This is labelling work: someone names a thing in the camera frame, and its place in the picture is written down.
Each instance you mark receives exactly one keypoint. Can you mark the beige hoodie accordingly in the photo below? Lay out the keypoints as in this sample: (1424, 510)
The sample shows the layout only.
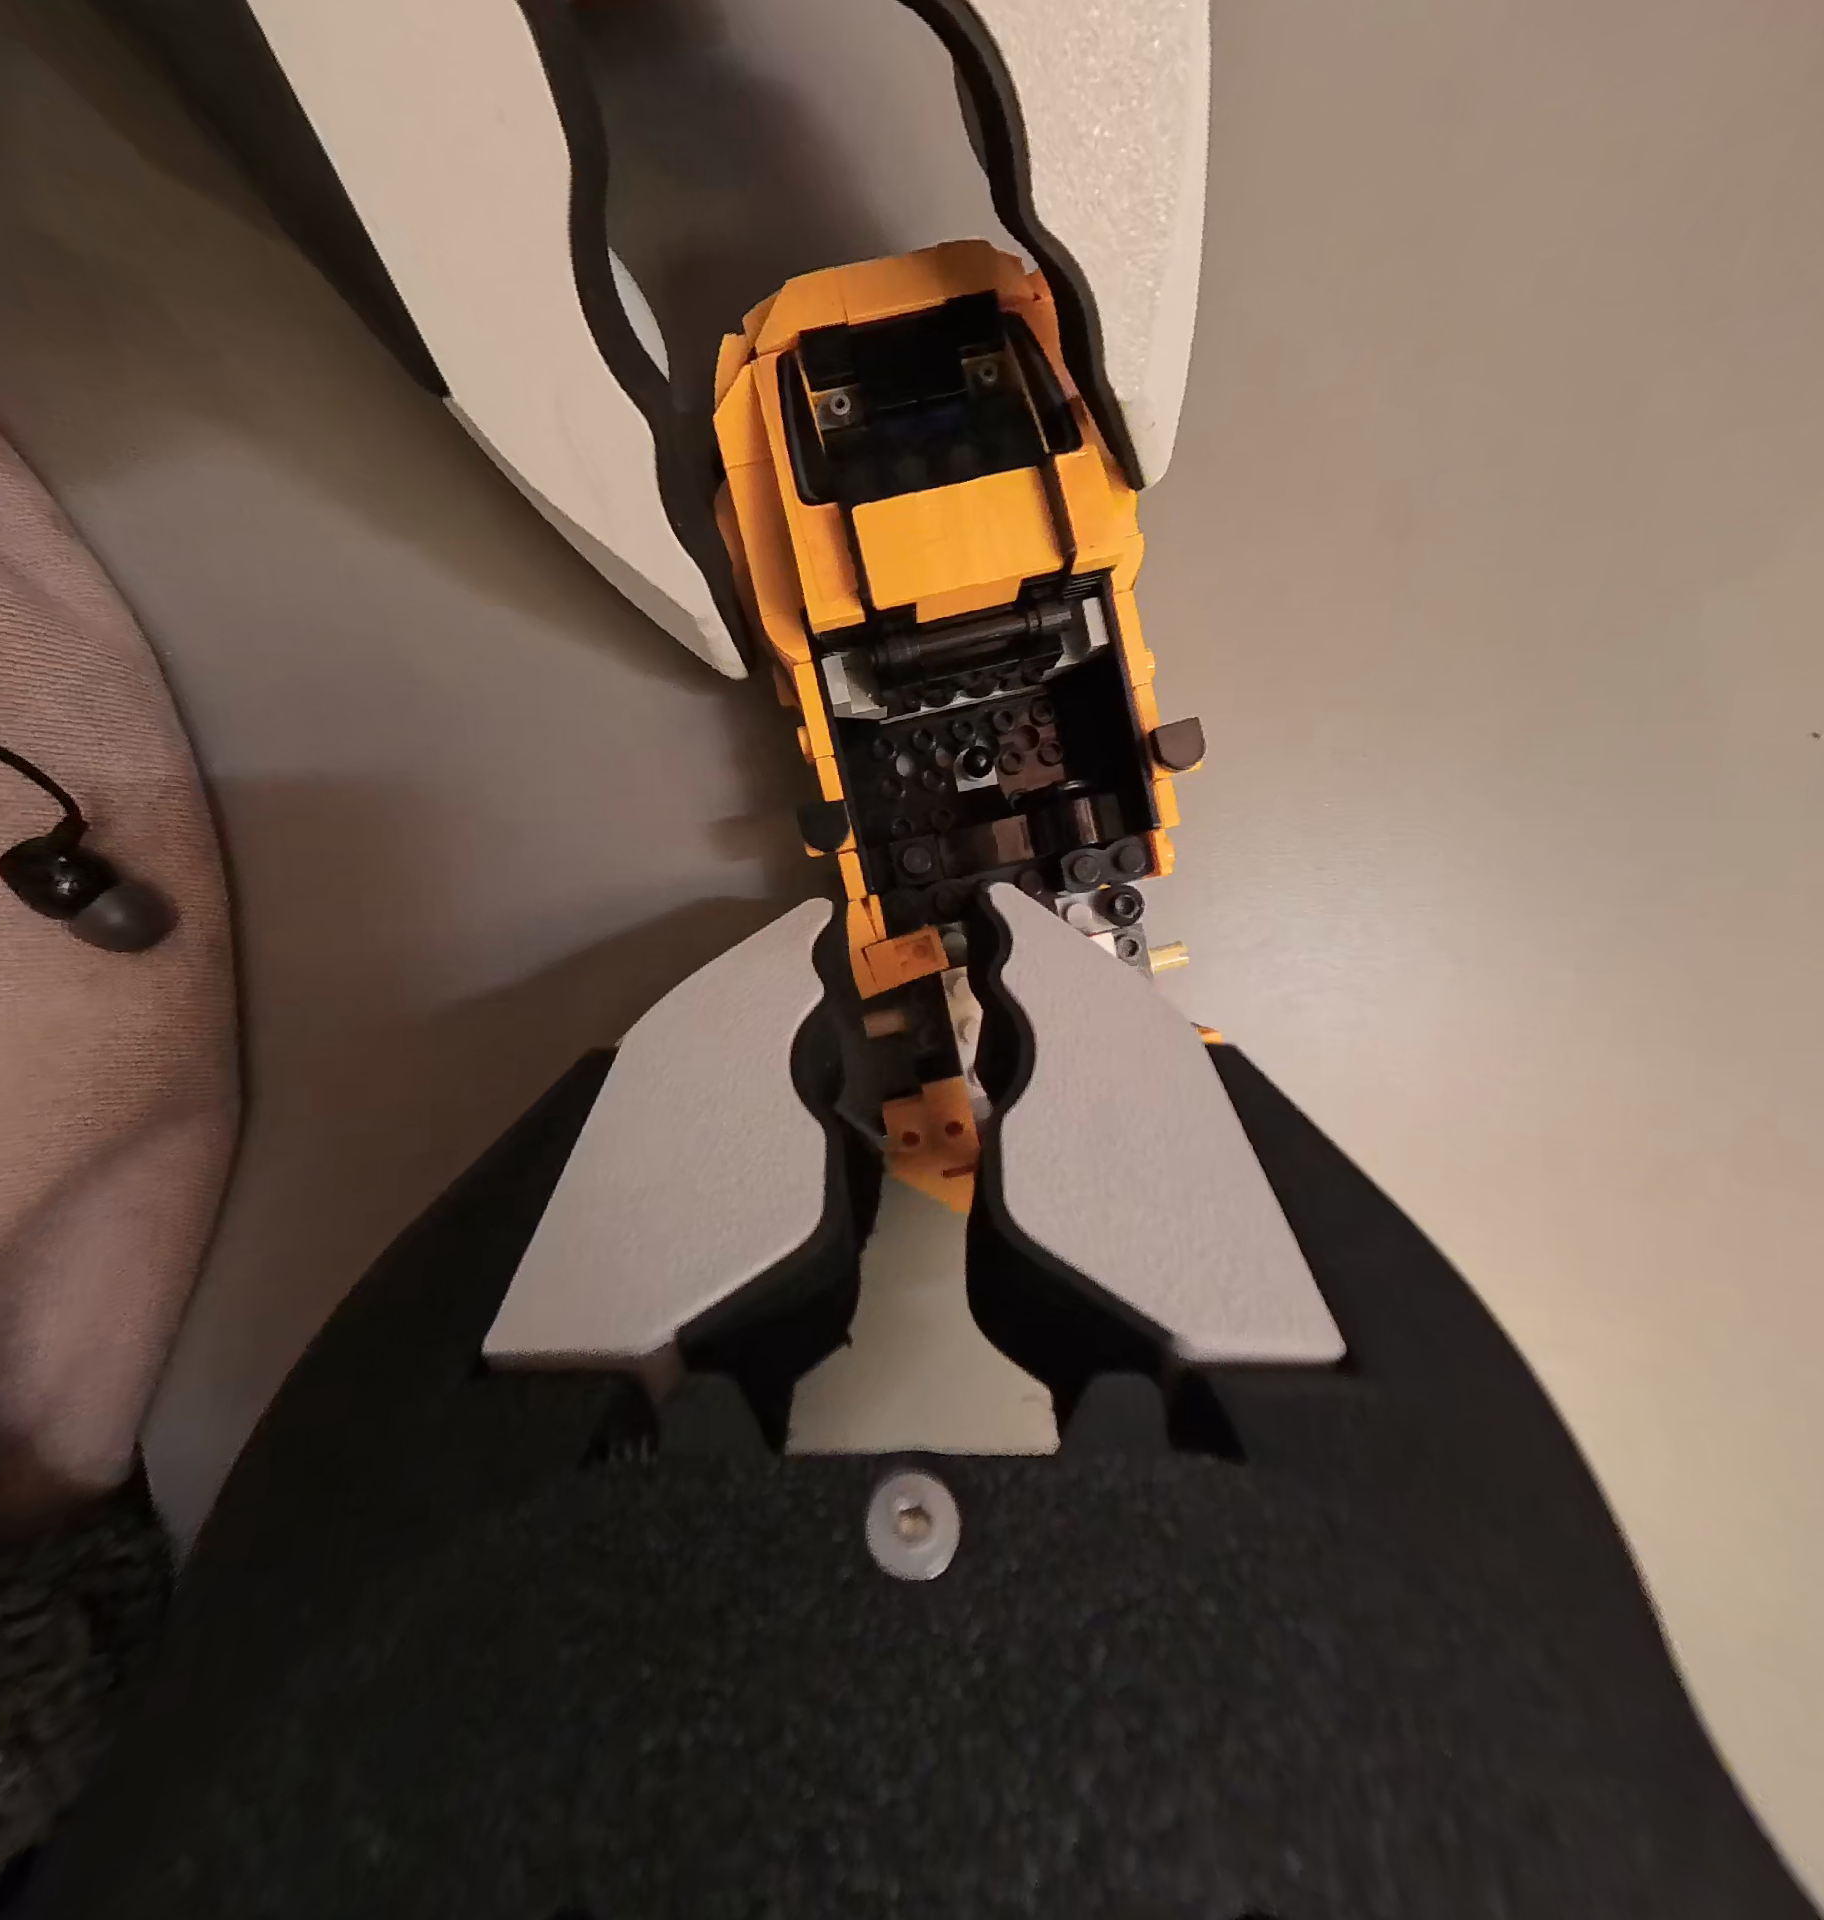
(71, 1126)

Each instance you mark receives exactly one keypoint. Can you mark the orange lego car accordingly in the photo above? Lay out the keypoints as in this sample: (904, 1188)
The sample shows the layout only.
(956, 540)

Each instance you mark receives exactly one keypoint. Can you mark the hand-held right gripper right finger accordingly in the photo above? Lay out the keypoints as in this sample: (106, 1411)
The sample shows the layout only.
(1151, 1186)

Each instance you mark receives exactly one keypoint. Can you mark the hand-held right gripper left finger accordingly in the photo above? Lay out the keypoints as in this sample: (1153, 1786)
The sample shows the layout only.
(671, 1186)

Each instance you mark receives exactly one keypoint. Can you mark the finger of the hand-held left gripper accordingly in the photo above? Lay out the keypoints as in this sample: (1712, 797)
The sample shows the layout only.
(491, 226)
(1122, 150)

